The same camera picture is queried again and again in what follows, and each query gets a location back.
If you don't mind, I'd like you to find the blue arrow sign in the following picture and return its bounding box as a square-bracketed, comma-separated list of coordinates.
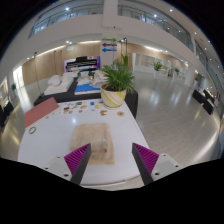
[101, 47, 118, 54]

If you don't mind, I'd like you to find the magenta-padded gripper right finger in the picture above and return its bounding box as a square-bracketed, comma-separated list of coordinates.
[131, 142, 184, 187]

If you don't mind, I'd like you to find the sheet with colourful stickers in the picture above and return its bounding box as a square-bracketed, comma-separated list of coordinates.
[59, 100, 103, 116]

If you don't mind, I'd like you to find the group of black chairs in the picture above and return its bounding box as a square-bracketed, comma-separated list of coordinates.
[192, 88, 216, 116]
[0, 101, 15, 128]

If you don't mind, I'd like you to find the purple backdrop panel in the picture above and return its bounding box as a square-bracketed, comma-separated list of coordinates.
[63, 55, 102, 73]

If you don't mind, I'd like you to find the beige knitted towel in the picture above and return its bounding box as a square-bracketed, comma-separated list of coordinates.
[69, 123, 115, 165]

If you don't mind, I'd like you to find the potted plant in striped pot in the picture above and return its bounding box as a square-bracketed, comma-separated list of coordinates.
[99, 54, 136, 110]

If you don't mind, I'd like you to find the black low display table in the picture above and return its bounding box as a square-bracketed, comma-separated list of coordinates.
[33, 87, 139, 119]

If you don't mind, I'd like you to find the pink flat board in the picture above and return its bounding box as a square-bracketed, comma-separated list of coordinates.
[24, 96, 61, 130]

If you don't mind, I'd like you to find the purple arrow sign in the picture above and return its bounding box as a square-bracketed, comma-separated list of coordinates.
[101, 42, 118, 49]

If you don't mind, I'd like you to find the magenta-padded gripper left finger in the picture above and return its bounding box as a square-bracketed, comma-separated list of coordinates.
[41, 143, 92, 186]

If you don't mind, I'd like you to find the large indoor plant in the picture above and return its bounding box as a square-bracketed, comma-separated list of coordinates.
[152, 60, 165, 79]

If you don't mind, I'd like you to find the black piano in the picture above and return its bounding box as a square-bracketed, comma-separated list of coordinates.
[66, 56, 98, 73]

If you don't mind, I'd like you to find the black lamp stand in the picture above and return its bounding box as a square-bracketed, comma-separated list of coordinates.
[123, 37, 129, 66]
[33, 51, 43, 98]
[119, 37, 125, 63]

